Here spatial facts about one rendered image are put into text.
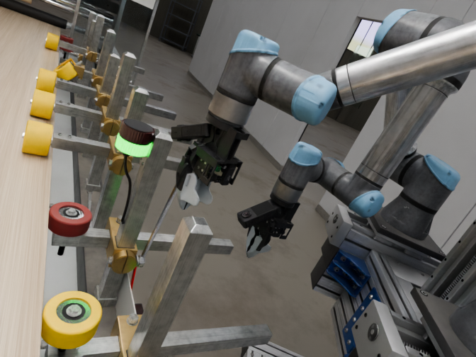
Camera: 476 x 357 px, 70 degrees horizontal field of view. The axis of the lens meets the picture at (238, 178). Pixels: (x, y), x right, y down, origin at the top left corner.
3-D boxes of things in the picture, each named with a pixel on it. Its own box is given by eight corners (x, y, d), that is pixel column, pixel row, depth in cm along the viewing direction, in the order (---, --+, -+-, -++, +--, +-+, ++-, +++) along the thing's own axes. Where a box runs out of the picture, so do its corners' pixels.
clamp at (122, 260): (124, 235, 83) (129, 218, 81) (132, 274, 73) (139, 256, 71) (100, 233, 80) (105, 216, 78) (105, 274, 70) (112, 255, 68)
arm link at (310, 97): (346, 87, 60) (292, 62, 63) (335, 82, 50) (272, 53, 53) (324, 127, 62) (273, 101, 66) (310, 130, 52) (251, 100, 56)
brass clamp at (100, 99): (108, 100, 138) (110, 88, 136) (110, 111, 127) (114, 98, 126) (91, 95, 134) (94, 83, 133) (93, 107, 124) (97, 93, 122)
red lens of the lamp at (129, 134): (148, 134, 66) (151, 124, 65) (154, 147, 61) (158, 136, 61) (116, 126, 63) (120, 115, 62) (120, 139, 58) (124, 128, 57)
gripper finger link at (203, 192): (196, 222, 68) (213, 183, 65) (180, 205, 71) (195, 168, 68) (207, 220, 70) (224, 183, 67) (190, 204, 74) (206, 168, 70)
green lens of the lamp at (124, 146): (144, 145, 67) (147, 135, 66) (150, 159, 62) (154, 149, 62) (112, 138, 64) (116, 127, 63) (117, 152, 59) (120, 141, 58)
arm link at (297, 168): (331, 156, 86) (310, 151, 81) (311, 192, 90) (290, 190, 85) (312, 142, 92) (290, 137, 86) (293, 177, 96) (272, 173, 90)
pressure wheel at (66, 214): (79, 242, 78) (91, 202, 74) (81, 267, 72) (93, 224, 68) (40, 240, 74) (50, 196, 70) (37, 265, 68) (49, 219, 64)
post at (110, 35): (88, 132, 159) (115, 30, 142) (88, 136, 156) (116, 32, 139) (80, 131, 157) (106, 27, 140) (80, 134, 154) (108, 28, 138)
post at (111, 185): (100, 238, 102) (147, 88, 85) (100, 245, 99) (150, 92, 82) (87, 236, 100) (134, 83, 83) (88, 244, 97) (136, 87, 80)
